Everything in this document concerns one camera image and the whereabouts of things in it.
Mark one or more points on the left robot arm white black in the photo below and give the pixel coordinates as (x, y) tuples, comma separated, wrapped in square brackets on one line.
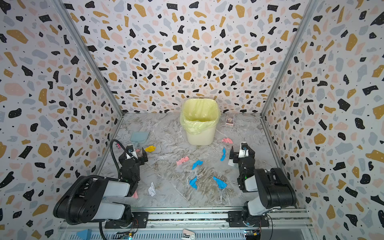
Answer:
[(84, 200)]

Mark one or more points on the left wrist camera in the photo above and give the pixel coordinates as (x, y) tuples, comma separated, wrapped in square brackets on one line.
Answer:
[(131, 154)]

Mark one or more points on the teal hand brush white bristles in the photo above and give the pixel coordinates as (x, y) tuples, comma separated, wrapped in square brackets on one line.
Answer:
[(231, 163)]

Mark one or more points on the yellow paper scrap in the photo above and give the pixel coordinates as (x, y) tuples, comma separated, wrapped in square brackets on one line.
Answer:
[(150, 149)]

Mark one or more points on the blue paper scrap lower left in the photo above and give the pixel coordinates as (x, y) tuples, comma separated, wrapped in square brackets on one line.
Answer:
[(193, 183)]

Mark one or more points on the blue paper scrap far right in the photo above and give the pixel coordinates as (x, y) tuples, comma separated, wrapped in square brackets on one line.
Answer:
[(223, 157)]

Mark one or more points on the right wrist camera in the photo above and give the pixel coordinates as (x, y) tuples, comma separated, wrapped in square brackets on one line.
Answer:
[(244, 150)]

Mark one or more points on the blue paper scrap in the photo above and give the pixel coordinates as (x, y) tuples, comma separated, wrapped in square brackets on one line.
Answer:
[(196, 164), (221, 184), (193, 183), (223, 157)]

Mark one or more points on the blue triangular object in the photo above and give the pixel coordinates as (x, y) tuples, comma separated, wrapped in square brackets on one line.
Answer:
[(85, 234)]

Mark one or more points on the small card box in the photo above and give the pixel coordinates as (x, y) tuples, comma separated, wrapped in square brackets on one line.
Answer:
[(230, 120)]

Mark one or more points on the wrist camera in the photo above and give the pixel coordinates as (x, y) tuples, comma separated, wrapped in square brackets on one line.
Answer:
[(244, 150), (131, 154)]

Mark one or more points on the teal plastic dustpan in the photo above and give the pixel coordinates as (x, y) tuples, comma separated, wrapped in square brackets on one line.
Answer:
[(139, 137)]

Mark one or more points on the blue paper scrap lower right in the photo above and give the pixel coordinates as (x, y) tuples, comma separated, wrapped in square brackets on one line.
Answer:
[(221, 184)]

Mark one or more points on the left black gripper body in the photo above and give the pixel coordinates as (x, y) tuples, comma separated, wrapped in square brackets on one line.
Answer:
[(142, 157)]

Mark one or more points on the pink paper scrap centre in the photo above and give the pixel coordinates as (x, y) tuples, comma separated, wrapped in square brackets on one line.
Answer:
[(182, 160)]

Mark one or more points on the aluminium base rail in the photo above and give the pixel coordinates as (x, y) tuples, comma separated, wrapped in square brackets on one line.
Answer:
[(208, 223)]

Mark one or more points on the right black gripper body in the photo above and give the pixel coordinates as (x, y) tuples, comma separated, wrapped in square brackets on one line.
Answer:
[(234, 154)]

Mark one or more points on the blue paper scrap centre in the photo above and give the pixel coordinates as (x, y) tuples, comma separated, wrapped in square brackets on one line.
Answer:
[(196, 164)]

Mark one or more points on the pink paper scrap far right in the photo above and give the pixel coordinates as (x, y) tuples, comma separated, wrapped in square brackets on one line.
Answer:
[(227, 141)]

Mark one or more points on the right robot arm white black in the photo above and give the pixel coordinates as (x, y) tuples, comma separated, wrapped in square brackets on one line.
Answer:
[(274, 190)]

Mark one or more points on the white paper scrap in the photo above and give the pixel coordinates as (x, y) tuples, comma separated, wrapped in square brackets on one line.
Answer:
[(152, 190)]

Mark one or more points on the cream trash bin yellow bag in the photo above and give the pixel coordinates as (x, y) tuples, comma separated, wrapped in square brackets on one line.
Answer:
[(199, 118)]

